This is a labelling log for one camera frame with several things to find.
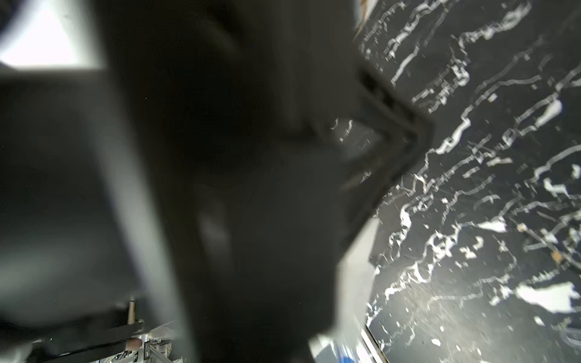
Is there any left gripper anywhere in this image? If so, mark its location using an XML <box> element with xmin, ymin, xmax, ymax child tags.
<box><xmin>1</xmin><ymin>1</ymin><xmax>356</xmax><ymax>362</ymax></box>

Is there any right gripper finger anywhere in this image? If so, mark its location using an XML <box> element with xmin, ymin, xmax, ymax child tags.
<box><xmin>335</xmin><ymin>59</ymin><xmax>434</xmax><ymax>250</ymax></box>

